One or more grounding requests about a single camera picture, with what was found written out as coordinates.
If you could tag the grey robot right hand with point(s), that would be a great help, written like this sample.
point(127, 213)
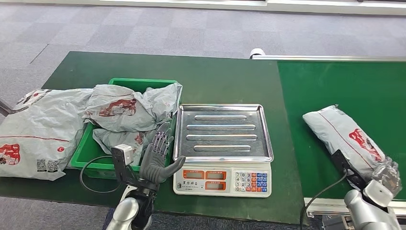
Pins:
point(388, 173)

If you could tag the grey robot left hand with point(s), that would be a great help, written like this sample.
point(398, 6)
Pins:
point(155, 165)

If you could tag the grey parcel bag red print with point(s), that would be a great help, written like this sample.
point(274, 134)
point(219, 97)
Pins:
point(111, 95)
point(111, 139)

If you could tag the pale grey parcel red line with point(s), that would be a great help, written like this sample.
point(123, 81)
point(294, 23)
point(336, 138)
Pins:
point(336, 130)

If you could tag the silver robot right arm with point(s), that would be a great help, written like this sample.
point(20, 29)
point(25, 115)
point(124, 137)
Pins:
point(371, 209)

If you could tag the green conveyor belt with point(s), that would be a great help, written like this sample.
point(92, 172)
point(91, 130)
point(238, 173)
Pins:
point(317, 89)

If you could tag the white electronic scale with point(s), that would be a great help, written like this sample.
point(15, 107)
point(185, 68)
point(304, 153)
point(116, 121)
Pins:
point(196, 190)

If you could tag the green plastic crate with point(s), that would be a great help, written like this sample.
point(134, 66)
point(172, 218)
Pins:
point(92, 158)

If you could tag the steel scale tray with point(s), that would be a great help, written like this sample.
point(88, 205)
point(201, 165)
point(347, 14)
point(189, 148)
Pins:
point(222, 111)

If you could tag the dark green table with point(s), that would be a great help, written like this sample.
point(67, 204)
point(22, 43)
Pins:
point(206, 76)

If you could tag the large grey courier bag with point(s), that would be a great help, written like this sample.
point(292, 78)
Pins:
point(41, 127)

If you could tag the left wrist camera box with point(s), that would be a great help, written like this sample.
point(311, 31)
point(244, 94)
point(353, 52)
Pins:
point(120, 158)

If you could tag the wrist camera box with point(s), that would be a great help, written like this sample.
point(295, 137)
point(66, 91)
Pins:
point(341, 162)
point(120, 158)

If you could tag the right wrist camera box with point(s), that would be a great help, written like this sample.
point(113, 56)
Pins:
point(341, 162)

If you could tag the aluminium conveyor frame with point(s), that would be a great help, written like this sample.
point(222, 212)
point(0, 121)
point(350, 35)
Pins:
point(317, 58)

